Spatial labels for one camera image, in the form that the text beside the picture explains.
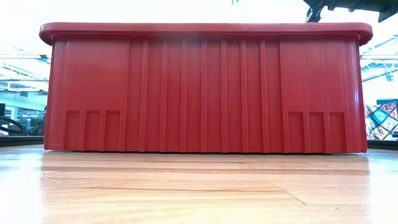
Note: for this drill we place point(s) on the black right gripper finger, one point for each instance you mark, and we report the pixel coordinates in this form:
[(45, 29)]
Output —
[(332, 3), (313, 15)]

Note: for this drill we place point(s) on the red plastic bin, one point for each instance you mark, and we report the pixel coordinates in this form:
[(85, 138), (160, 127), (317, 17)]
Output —
[(205, 93)]

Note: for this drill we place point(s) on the person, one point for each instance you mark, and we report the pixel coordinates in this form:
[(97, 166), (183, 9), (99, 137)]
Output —
[(41, 124)]

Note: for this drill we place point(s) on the black chair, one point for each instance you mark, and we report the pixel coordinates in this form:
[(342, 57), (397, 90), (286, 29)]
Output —
[(15, 121)]

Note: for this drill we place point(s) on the black monitor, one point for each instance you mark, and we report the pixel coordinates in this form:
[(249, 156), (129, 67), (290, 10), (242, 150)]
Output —
[(2, 109)]

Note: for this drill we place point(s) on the black aluminium frame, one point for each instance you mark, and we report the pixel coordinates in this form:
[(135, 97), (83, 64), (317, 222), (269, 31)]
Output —
[(382, 145), (21, 140)]

